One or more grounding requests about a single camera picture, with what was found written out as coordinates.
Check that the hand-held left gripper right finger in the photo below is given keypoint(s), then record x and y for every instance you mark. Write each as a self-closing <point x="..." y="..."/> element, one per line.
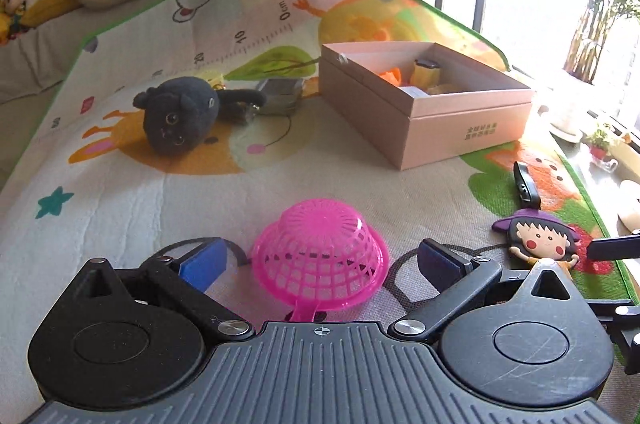
<point x="440" y="264"/>

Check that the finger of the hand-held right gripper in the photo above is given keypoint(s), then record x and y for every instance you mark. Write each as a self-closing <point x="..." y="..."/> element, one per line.
<point x="615" y="247"/>
<point x="622" y="310"/>

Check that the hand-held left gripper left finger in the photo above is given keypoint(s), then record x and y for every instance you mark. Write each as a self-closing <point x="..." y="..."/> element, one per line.
<point x="202" y="266"/>

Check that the black key fob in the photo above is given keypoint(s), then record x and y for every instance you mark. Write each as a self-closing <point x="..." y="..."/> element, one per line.
<point x="525" y="186"/>

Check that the pink plastic basket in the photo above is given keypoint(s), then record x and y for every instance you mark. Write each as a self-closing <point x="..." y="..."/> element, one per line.
<point x="320" y="244"/>

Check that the pink cardboard box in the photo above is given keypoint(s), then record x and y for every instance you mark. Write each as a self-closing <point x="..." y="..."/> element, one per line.
<point x="450" y="134"/>

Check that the black plush cat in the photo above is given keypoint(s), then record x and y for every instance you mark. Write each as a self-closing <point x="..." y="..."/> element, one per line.
<point x="180" y="109"/>

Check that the yellow pudding toy brown top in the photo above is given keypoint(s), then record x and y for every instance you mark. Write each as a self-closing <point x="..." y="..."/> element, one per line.
<point x="425" y="77"/>

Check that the black roll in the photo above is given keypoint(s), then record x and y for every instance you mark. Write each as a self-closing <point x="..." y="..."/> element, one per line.
<point x="280" y="94"/>

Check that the orange plastic capsule toy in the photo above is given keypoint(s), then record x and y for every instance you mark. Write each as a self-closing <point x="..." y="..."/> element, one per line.
<point x="392" y="75"/>

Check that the cartoon printed play mat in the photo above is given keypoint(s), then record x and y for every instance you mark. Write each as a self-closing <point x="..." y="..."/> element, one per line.
<point x="150" y="204"/>

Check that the plant in red pot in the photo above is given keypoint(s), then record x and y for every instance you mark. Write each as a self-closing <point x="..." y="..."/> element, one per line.
<point x="597" y="149"/>

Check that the white round pot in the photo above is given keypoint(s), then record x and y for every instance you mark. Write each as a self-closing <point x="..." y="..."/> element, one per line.
<point x="567" y="122"/>

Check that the sofa with beige cover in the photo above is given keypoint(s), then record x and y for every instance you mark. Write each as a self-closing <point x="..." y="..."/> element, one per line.
<point x="30" y="64"/>

